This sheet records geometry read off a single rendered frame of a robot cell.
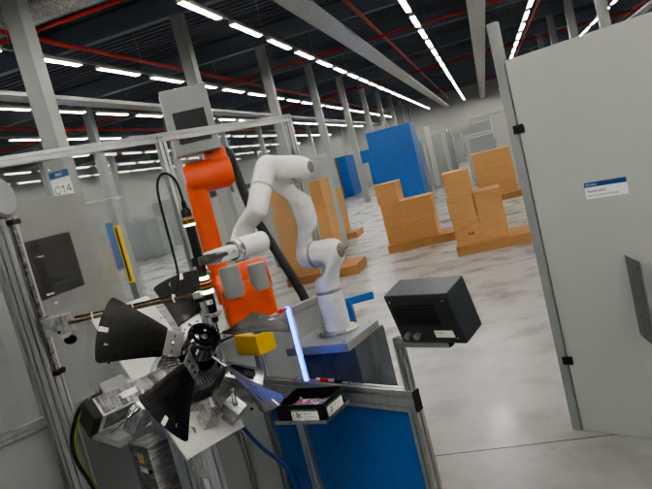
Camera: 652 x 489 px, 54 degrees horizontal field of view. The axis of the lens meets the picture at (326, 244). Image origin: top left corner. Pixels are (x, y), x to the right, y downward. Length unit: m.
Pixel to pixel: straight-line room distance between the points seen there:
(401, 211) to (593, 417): 8.11
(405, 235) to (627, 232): 8.38
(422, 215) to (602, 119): 8.33
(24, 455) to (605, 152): 2.84
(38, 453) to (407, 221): 9.27
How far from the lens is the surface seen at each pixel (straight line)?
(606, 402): 3.72
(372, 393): 2.47
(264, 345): 2.83
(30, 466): 2.92
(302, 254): 2.87
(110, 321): 2.33
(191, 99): 6.31
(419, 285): 2.14
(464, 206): 9.65
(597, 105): 3.31
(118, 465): 3.08
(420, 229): 11.47
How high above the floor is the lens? 1.68
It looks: 6 degrees down
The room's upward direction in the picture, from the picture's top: 14 degrees counter-clockwise
